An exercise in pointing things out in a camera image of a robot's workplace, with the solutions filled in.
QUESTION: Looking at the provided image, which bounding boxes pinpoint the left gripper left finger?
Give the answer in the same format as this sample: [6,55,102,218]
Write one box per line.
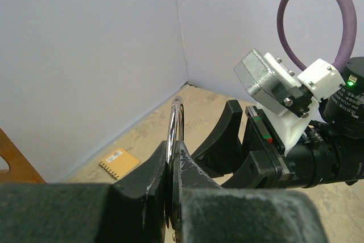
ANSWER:
[1,142,166,242]

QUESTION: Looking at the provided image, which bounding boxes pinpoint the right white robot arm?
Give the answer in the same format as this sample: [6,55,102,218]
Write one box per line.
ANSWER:
[192,57,363,188]

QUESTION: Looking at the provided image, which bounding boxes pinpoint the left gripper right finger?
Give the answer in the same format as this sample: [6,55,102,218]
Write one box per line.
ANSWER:
[171,141,328,242]

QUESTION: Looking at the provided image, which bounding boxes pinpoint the silver metal keyring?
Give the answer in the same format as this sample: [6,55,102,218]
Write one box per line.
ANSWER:
[165,96,185,238]

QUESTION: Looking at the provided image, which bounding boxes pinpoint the orange wooden shelf rack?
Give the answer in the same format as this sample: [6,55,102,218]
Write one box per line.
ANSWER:
[1,130,46,184]

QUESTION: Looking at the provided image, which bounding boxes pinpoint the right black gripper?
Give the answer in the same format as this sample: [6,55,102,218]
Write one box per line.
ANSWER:
[192,100,363,188]

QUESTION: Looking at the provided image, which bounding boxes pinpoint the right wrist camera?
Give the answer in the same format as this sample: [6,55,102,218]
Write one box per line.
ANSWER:
[234,49,345,154]

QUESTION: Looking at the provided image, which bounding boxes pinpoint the brown spiral notebook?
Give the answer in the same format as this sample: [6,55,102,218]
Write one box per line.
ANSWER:
[98,148,140,180]

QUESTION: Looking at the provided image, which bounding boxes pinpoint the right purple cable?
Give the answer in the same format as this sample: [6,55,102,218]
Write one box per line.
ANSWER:
[276,0,357,73]

